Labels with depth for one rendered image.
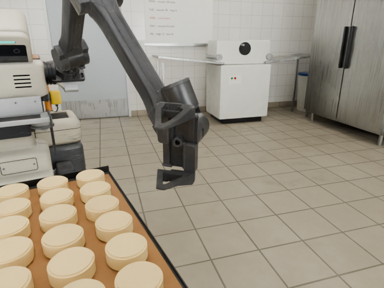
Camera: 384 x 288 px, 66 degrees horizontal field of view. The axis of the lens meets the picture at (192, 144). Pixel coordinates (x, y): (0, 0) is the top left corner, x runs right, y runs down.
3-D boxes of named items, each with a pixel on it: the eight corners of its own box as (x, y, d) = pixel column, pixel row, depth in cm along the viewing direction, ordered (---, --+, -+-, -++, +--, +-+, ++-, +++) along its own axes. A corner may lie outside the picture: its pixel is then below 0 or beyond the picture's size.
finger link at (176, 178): (180, 204, 45) (197, 179, 54) (180, 162, 43) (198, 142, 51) (140, 198, 47) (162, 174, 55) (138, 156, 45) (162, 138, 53)
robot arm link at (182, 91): (190, 129, 70) (160, 144, 66) (171, 84, 68) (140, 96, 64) (220, 125, 60) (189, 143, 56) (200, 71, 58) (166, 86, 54)
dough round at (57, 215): (44, 239, 39) (42, 226, 39) (38, 221, 43) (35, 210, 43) (82, 226, 42) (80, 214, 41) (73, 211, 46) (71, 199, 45)
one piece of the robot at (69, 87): (61, 86, 118) (58, 57, 113) (74, 84, 121) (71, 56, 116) (64, 92, 110) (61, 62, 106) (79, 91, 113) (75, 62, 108)
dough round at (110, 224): (88, 235, 40) (86, 223, 39) (115, 218, 44) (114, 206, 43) (115, 248, 38) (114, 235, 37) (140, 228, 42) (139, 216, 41)
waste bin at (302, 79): (332, 111, 520) (338, 74, 499) (306, 114, 506) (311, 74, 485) (312, 106, 569) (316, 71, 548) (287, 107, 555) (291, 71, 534)
